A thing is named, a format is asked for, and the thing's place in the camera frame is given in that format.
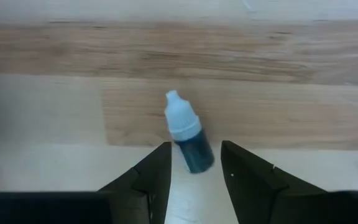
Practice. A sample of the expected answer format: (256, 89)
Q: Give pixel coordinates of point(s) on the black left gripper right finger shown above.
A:
(253, 193)

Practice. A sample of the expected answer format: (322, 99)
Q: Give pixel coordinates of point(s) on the blue ink dropper bottle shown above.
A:
(182, 121)

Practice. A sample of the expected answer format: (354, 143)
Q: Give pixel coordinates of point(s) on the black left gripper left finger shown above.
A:
(141, 193)

